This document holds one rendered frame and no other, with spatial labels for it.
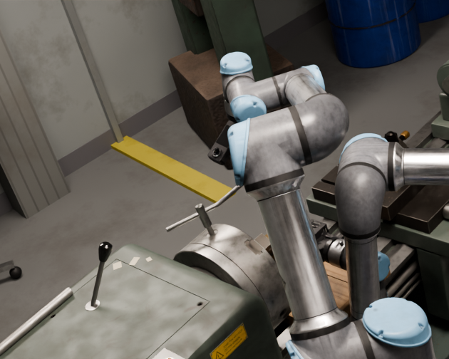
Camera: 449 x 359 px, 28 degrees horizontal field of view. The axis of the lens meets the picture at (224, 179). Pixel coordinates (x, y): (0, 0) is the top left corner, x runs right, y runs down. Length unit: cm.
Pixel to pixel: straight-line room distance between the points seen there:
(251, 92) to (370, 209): 37
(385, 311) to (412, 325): 6
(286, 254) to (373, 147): 52
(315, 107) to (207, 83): 316
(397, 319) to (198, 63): 354
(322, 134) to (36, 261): 327
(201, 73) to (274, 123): 331
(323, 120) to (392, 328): 40
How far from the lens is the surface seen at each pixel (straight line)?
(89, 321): 214
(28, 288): 461
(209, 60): 507
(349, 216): 202
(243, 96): 203
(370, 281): 215
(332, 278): 260
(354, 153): 209
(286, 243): 166
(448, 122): 310
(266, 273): 223
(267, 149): 164
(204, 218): 226
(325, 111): 167
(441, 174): 209
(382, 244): 271
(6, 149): 497
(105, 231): 476
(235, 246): 224
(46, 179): 513
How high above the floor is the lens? 255
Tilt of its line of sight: 32 degrees down
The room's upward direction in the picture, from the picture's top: 18 degrees counter-clockwise
